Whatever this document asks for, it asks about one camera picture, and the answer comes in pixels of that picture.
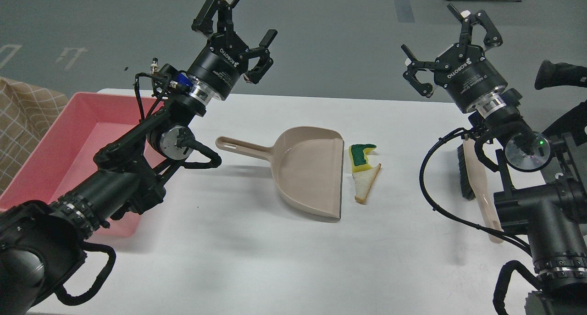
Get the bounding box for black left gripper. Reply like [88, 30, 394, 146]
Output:
[187, 0, 277, 100]

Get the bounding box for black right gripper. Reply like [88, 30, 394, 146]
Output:
[401, 4, 509, 114]

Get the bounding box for beige brush black bristles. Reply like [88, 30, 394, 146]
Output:
[457, 138, 503, 232]

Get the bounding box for yellow green sponge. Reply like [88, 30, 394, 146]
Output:
[348, 144, 377, 173]

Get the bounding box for beige plastic dustpan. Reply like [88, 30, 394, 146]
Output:
[216, 126, 344, 221]

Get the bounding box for triangular toast slice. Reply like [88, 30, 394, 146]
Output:
[352, 163, 382, 204]

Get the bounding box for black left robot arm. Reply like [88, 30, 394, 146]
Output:
[1, 0, 277, 315]

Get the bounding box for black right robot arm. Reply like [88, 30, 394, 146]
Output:
[402, 4, 586, 315]

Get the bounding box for pink plastic bin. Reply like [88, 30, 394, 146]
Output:
[0, 92, 140, 212]

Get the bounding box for black object at right edge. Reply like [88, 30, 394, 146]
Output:
[534, 60, 587, 90]

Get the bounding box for brown checkered cloth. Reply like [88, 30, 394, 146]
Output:
[0, 77, 69, 193]

